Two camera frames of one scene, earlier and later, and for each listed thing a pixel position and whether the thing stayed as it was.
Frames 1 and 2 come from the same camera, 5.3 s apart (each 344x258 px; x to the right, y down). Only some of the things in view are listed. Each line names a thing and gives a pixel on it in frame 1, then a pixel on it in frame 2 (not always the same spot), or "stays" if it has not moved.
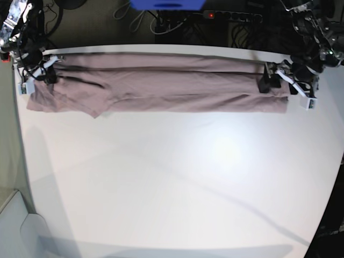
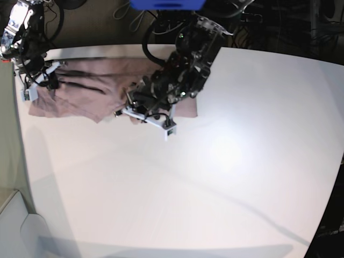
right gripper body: (304, 71) -> (153, 100)
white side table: (22, 234) stays
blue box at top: (169, 5) stays
